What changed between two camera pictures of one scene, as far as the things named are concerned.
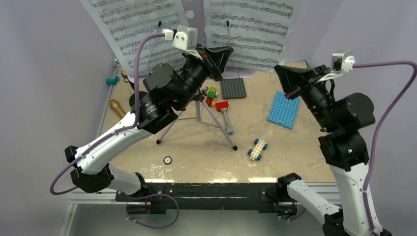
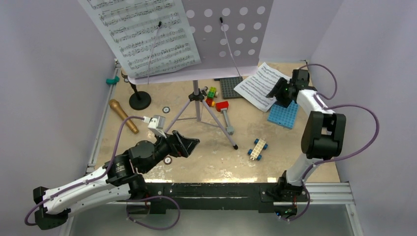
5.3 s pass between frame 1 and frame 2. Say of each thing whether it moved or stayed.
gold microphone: stayed
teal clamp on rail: stayed
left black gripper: moved
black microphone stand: stayed
